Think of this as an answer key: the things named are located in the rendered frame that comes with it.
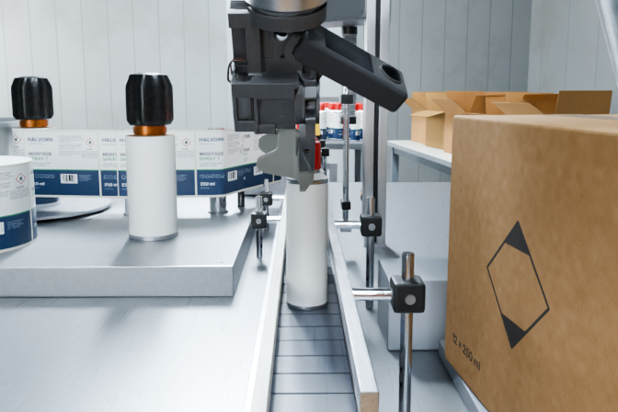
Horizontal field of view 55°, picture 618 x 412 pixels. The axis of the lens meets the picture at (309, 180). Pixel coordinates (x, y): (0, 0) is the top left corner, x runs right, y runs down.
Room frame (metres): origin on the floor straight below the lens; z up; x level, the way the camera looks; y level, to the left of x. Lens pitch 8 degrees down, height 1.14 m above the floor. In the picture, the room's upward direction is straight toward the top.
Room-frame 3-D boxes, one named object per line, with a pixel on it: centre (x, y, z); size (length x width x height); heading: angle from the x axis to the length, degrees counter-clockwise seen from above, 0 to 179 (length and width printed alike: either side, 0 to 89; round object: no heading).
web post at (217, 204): (1.30, 0.20, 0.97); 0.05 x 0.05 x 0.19
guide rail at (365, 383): (0.88, -0.03, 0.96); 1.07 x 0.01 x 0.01; 1
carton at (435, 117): (3.98, -0.93, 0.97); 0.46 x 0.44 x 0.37; 12
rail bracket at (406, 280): (0.54, -0.07, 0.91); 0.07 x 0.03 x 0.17; 91
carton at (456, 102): (3.52, -0.99, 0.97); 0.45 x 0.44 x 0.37; 99
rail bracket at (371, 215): (0.84, -0.07, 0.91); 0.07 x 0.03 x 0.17; 91
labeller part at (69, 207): (1.33, 0.61, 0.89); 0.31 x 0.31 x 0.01
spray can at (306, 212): (0.72, 0.00, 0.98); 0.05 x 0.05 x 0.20
